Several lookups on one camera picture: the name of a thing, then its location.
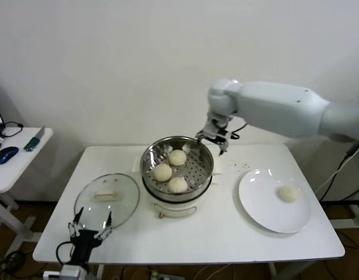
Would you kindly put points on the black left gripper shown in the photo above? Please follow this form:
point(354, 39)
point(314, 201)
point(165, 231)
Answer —
point(85, 242)

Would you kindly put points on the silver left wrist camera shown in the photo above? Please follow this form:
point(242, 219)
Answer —
point(70, 272)

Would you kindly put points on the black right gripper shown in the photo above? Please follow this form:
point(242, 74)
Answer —
point(216, 139)

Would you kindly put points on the round glass pot lid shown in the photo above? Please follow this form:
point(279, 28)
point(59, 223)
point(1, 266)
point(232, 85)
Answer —
point(124, 201)

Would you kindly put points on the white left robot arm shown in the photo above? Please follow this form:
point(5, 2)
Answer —
point(84, 275)

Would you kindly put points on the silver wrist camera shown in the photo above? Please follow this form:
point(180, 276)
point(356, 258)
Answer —
point(70, 272)
point(217, 126)

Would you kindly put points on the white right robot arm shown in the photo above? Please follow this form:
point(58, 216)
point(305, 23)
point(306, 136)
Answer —
point(284, 108)

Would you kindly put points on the white steamed baozi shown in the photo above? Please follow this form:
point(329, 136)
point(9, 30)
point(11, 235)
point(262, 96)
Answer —
point(163, 172)
point(178, 157)
point(177, 184)
point(288, 194)

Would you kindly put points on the perforated steel steamer basket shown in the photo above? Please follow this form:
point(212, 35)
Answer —
point(197, 172)

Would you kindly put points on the white side table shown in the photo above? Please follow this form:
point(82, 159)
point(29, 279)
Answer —
point(22, 166)

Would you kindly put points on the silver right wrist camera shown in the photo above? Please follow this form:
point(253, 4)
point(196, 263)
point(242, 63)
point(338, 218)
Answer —
point(217, 126)

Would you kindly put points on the white power strip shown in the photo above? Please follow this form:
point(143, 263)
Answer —
point(162, 276)

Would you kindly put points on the white oval plate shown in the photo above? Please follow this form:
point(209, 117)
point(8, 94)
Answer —
point(264, 204)

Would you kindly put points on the blue computer mouse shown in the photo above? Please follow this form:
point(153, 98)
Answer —
point(5, 154)

